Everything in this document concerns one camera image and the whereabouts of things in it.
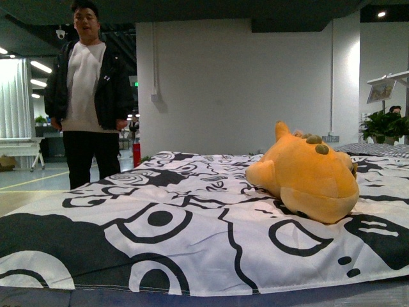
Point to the man in black jacket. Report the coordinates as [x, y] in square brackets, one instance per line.
[88, 98]

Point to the grey striped pillow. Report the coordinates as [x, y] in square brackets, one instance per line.
[374, 149]

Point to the white folding table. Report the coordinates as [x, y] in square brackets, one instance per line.
[23, 147]

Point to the framed picture on stand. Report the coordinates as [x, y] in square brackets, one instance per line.
[381, 89]

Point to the black and white patterned bedsheet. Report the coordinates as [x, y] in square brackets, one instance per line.
[190, 224]

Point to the orange plush dinosaur toy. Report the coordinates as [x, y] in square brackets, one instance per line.
[307, 175]

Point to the red fire extinguisher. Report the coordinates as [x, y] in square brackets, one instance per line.
[136, 154]

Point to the green potted plant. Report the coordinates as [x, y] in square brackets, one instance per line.
[380, 125]

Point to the white dome security camera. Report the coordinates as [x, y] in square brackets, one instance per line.
[61, 33]

